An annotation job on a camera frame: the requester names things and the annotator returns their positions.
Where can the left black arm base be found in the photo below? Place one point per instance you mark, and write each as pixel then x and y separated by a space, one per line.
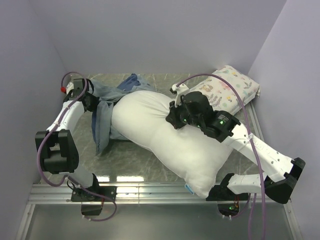
pixel 93 199

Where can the white pillow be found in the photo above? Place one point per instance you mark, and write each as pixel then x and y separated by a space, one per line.
pixel 141 118

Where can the floral patterned pillow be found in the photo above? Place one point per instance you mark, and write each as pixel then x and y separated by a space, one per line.
pixel 221 96

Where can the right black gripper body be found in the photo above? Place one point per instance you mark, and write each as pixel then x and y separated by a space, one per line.
pixel 182 116

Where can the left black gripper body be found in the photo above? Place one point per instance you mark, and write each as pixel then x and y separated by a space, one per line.
pixel 93 102

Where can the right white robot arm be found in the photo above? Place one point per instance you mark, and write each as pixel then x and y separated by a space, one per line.
pixel 278 173

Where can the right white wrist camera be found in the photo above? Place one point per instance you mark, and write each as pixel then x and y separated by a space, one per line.
pixel 179 91

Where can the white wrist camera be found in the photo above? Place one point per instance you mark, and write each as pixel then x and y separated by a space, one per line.
pixel 68 86
pixel 179 91

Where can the aluminium mounting rail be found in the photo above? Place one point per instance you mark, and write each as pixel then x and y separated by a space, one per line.
pixel 151 203

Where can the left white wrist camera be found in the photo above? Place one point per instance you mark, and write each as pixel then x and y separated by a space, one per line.
pixel 68 86

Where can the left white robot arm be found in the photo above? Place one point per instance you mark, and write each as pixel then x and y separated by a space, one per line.
pixel 57 156

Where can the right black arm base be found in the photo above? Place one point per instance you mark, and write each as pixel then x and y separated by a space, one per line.
pixel 230 205

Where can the blue pillowcase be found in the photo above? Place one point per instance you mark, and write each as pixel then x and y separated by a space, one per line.
pixel 108 97

